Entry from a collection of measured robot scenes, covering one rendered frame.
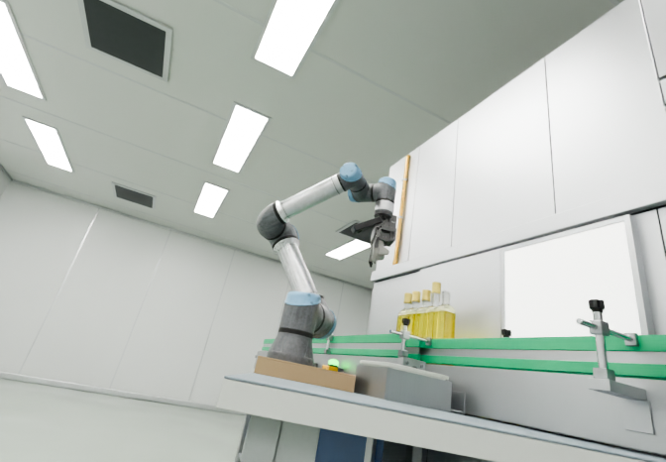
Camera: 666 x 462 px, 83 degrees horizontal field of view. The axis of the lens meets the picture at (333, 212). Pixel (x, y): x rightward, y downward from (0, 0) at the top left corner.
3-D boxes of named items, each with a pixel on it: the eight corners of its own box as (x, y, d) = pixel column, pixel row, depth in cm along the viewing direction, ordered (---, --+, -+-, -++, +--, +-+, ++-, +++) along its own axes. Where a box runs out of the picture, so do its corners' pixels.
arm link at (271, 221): (243, 208, 150) (353, 153, 142) (258, 220, 159) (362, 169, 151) (247, 232, 144) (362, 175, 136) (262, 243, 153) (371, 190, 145)
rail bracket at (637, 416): (661, 436, 68) (641, 312, 77) (602, 423, 63) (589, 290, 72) (631, 430, 72) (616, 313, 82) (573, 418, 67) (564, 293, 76)
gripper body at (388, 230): (394, 242, 138) (398, 213, 143) (373, 237, 138) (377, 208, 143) (389, 249, 145) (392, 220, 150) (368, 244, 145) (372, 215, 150)
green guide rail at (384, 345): (402, 357, 129) (405, 333, 132) (400, 357, 128) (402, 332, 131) (263, 350, 277) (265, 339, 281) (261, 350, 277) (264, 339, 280)
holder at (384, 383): (466, 414, 106) (466, 385, 109) (384, 400, 97) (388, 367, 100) (426, 406, 120) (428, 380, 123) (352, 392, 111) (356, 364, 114)
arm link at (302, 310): (272, 325, 121) (281, 285, 126) (290, 333, 132) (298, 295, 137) (304, 330, 116) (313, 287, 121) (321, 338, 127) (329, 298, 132)
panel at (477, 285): (657, 346, 89) (635, 217, 103) (649, 343, 88) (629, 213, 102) (418, 345, 165) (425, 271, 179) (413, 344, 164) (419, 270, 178)
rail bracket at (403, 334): (431, 363, 128) (433, 325, 133) (389, 353, 122) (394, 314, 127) (425, 362, 130) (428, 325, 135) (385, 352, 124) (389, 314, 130)
